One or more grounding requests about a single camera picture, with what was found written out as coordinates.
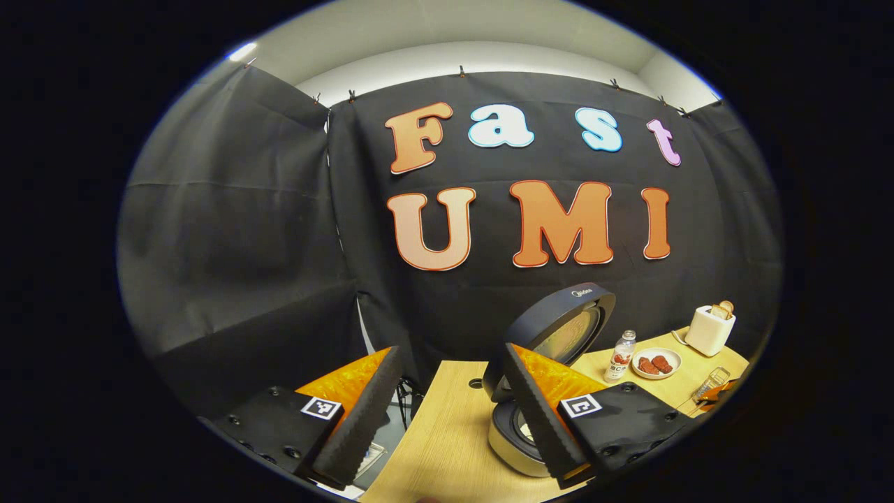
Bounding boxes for small clear bottle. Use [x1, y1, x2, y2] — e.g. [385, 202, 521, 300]
[604, 330, 637, 382]

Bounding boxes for white toaster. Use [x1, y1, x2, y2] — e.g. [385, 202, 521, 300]
[672, 305, 737, 358]

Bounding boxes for white ribbed object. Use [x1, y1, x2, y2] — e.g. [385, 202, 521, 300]
[353, 442, 388, 483]

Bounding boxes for row of black cloth clips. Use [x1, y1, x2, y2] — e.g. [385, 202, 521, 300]
[241, 58, 724, 116]

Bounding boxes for dark blue rice cooker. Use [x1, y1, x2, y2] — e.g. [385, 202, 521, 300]
[482, 282, 617, 479]

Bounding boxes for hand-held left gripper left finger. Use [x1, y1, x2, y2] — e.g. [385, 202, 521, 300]
[206, 344, 404, 490]

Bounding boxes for white round plate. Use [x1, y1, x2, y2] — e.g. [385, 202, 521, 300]
[631, 347, 682, 380]

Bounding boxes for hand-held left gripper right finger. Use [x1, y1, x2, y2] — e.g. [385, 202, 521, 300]
[501, 342, 694, 491]

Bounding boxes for clear glass chopstick holder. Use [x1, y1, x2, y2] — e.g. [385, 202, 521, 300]
[691, 366, 731, 402]

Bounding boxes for black backdrop cloth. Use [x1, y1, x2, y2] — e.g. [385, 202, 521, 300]
[117, 59, 783, 420]

